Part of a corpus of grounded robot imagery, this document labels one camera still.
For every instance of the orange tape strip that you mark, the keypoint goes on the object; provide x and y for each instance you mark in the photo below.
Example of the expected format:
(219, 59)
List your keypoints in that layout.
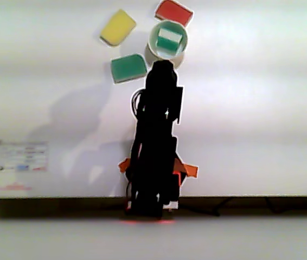
(124, 165)
(189, 170)

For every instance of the white controller box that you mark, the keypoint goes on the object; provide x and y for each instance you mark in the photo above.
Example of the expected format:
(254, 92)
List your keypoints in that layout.
(173, 205)

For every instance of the white paper cup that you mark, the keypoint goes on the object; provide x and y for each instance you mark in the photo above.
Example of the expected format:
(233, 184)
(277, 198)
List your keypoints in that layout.
(153, 35)

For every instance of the yellow and white sponge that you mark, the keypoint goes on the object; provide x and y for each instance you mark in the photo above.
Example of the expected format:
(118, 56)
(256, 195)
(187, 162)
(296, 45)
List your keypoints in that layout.
(118, 27)

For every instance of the red and white sponge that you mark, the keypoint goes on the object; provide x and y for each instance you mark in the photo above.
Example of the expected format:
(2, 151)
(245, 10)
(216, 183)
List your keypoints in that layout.
(173, 12)

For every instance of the green and white sponge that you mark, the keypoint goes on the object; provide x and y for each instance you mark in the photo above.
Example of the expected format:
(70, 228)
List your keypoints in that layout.
(169, 40)
(127, 68)

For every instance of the white printed label sticker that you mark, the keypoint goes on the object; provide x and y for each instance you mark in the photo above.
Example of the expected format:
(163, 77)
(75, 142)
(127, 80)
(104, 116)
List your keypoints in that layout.
(22, 155)

